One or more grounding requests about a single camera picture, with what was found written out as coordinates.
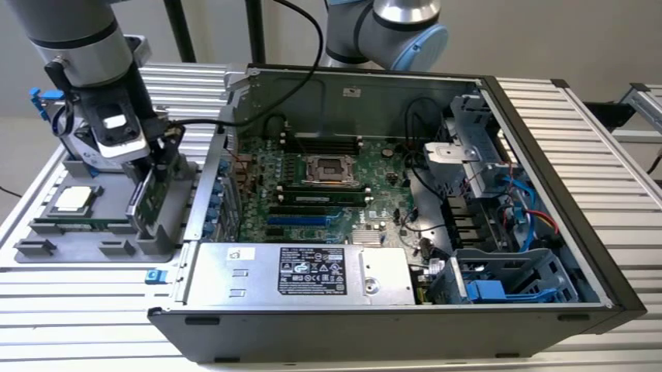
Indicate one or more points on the coin battery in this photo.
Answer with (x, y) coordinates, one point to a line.
(387, 151)

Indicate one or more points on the green graphics card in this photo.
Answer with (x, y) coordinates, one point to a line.
(150, 201)

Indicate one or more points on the green RAM stick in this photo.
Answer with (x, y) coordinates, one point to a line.
(320, 199)
(103, 222)

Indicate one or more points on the black box between tables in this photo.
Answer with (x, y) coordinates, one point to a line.
(610, 114)

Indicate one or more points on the hard disk in blue carrier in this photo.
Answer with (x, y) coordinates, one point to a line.
(51, 95)

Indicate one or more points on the neighbouring slatted metal table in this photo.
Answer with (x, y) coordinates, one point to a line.
(641, 97)

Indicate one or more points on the black expansion slot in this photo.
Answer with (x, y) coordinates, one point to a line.
(296, 209)

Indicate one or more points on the CPU socket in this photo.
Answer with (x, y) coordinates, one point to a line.
(328, 168)

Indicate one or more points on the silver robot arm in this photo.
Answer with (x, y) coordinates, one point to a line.
(78, 38)

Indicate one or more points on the blue plastic latch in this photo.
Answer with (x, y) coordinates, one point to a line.
(486, 290)

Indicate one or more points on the silver chipset heatsink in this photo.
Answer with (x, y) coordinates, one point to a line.
(367, 237)

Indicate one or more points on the metal disk bay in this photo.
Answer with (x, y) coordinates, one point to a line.
(481, 128)

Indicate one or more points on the silver metal bracket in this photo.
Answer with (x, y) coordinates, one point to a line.
(450, 153)

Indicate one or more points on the blue expansion slot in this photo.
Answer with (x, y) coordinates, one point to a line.
(299, 219)

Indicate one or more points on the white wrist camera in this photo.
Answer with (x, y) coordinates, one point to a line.
(124, 149)

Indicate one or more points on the green motherboard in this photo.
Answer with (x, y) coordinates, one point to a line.
(382, 193)

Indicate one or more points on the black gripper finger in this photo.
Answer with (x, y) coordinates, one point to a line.
(166, 155)

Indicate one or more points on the grey disk bay cage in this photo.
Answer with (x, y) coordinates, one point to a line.
(517, 259)

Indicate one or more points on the open black PC case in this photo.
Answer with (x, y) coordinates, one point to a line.
(362, 333)

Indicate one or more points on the grey parts rack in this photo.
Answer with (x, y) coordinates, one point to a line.
(114, 232)

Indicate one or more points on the small blue clip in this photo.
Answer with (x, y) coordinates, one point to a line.
(154, 276)

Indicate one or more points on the silver CPU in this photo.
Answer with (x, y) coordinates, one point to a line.
(75, 199)

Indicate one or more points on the silver power supply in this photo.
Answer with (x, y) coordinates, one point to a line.
(248, 279)

